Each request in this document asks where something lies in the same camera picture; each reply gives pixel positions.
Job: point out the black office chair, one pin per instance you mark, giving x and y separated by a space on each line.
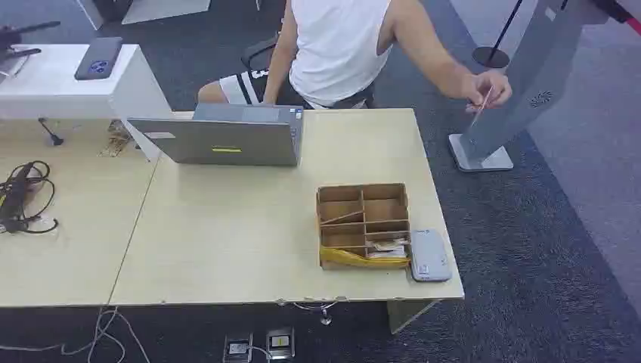
258 52

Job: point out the grey card reader device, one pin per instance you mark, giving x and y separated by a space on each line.
429 255

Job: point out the black desk grommet stick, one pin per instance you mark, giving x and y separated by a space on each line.
51 133

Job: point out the thin white card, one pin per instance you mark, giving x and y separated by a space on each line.
482 107

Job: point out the yellow strip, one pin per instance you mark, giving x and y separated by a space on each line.
360 259

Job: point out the black stanchion post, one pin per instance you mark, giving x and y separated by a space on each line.
493 50

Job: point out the floor power socket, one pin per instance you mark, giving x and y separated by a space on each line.
280 343
238 347

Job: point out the person's left hand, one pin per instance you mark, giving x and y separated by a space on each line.
490 88

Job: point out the stack of cards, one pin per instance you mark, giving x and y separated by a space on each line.
386 248

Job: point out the white cabinet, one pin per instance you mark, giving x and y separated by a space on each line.
75 85

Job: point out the grey kiosk stand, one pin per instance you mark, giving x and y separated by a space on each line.
521 85

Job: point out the dark smartphone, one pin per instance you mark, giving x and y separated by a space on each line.
99 58

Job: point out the grey laptop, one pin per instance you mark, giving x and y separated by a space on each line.
235 138

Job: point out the rubber band pile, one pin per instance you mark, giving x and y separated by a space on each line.
116 140

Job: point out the wooden card box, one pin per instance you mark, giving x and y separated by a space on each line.
363 220

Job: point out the person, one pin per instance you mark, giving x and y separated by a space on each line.
336 50

